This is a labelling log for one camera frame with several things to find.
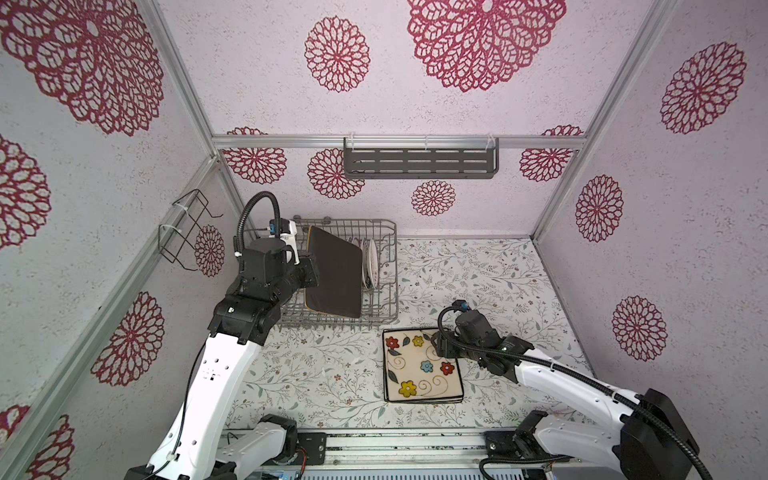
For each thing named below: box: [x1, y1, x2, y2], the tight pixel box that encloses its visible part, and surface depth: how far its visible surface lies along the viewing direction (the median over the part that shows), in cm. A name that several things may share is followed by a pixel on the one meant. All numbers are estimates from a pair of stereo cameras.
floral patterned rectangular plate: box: [382, 328, 464, 404], surface depth 85 cm
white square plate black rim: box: [382, 328, 464, 403], surface depth 85 cm
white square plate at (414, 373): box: [382, 328, 464, 404], surface depth 85 cm
